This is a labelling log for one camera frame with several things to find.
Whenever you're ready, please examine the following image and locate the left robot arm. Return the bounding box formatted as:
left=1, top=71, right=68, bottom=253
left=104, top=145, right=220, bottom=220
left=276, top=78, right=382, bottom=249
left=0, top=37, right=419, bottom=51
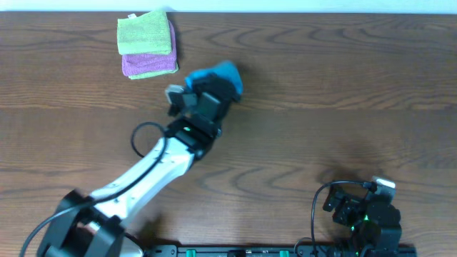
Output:
left=35, top=71, right=243, bottom=256

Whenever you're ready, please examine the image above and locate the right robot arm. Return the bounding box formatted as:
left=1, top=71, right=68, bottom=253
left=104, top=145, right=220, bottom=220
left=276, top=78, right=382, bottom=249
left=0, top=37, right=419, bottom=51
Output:
left=323, top=183, right=402, bottom=257

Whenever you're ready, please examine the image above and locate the bottom green folded cloth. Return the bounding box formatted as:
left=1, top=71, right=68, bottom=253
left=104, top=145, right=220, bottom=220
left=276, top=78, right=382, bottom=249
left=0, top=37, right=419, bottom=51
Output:
left=129, top=63, right=179, bottom=80

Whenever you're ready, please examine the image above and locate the green folded cloth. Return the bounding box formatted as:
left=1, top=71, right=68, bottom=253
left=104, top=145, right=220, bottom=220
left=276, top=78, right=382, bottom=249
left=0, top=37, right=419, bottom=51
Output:
left=129, top=63, right=179, bottom=80
left=117, top=11, right=172, bottom=55

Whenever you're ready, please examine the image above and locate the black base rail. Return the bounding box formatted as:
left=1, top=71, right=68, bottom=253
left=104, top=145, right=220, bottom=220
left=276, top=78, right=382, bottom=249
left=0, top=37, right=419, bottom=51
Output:
left=144, top=244, right=418, bottom=257

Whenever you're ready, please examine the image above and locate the top green folded cloth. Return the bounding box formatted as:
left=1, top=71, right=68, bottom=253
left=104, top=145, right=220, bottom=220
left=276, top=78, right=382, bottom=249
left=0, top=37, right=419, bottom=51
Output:
left=117, top=11, right=172, bottom=55

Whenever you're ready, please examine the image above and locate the purple folded cloth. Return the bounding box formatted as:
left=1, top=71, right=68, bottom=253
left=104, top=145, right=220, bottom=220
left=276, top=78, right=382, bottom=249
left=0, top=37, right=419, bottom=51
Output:
left=121, top=21, right=177, bottom=77

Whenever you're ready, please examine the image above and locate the blue microfiber cloth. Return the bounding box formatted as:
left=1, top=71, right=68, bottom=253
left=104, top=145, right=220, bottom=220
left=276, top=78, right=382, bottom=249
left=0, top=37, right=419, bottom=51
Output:
left=185, top=61, right=243, bottom=95

